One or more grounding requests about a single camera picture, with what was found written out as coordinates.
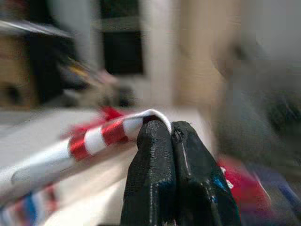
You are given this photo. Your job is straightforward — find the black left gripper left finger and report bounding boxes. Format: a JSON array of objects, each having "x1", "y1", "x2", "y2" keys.
[{"x1": 121, "y1": 120, "x2": 177, "y2": 226}]

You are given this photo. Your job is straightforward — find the white shirt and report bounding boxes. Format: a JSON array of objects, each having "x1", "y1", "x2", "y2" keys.
[{"x1": 0, "y1": 108, "x2": 172, "y2": 226}]

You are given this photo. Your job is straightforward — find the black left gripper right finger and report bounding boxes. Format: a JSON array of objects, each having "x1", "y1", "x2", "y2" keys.
[{"x1": 171, "y1": 121, "x2": 242, "y2": 226}]

